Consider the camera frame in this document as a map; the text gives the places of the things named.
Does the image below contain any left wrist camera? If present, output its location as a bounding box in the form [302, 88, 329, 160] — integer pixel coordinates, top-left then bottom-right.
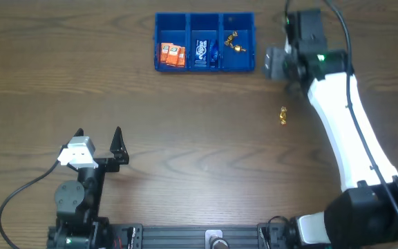
[57, 136, 99, 169]

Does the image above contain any blue candy pack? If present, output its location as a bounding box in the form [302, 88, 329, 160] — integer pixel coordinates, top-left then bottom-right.
[194, 39, 209, 66]
[209, 39, 220, 67]

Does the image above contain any mounting rail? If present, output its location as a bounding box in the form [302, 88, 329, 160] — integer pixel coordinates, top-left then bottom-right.
[46, 223, 296, 249]

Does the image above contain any blue tray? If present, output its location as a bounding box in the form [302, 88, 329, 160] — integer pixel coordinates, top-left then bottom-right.
[153, 12, 257, 73]

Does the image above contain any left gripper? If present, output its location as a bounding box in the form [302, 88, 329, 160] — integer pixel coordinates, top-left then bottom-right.
[73, 126, 130, 173]

